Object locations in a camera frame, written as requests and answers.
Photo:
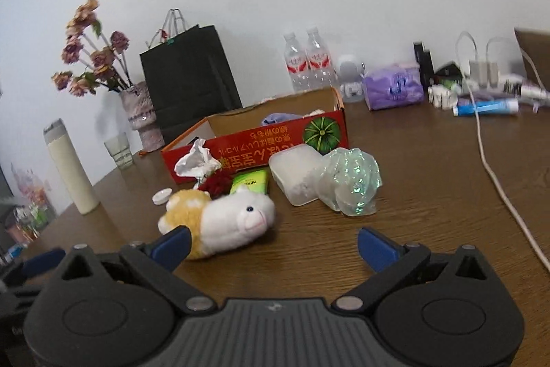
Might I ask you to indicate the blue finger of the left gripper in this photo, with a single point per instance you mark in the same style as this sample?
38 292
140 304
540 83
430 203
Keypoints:
43 260

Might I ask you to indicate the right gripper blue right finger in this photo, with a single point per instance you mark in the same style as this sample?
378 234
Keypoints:
376 250

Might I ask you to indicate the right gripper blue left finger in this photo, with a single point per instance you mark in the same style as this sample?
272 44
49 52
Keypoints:
171 249

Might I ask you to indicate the white round lid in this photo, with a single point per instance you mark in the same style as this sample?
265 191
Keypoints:
162 196

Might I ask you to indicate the orange white plush toy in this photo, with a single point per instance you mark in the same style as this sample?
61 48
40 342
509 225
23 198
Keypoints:
219 225

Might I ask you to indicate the iridescent plastic bag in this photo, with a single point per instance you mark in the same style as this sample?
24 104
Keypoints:
347 180

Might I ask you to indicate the red artificial rose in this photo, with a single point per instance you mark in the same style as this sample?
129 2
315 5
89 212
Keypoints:
217 184

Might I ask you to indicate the white paper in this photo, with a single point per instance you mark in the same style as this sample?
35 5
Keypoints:
198 163

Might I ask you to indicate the green tissue pack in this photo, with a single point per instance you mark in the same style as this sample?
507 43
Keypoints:
254 180

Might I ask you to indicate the translucent white plastic box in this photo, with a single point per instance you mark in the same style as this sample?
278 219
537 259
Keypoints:
292 170

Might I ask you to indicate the purple drawstring pouch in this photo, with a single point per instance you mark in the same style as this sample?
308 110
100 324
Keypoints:
277 118

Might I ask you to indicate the clear drinking glass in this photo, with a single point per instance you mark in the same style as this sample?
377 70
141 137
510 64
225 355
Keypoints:
119 149

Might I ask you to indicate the cream thermos bottle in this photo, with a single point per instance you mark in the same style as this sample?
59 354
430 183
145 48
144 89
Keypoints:
69 167

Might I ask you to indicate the red cardboard pumpkin box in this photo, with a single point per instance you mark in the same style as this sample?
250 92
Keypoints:
239 141

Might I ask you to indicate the pink ceramic vase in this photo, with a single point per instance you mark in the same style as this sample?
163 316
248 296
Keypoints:
138 106

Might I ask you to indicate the white small bottles cluster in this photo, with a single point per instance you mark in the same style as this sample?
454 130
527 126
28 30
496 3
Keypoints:
442 98

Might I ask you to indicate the purple tissue pack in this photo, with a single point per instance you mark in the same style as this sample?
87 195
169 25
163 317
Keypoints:
393 86

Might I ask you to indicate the black paper shopping bag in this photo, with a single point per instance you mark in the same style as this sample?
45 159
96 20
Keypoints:
187 74

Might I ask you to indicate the right clear water bottle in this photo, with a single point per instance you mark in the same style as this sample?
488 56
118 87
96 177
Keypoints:
320 60

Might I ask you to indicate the clear water bottle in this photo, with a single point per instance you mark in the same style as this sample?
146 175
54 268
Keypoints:
320 60
296 63

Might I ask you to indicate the blue white tube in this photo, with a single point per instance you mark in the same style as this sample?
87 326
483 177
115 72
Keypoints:
504 107

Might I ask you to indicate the black stand objects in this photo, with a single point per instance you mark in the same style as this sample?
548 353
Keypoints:
447 75

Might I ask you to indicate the dried pink roses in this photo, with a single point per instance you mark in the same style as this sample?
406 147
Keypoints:
94 59

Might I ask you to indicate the white power adapter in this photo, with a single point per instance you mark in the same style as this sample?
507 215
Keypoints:
484 74

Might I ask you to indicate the left clear water bottle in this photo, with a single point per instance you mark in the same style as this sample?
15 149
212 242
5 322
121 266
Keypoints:
296 63

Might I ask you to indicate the brown cardboard piece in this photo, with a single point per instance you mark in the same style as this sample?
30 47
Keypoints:
537 45

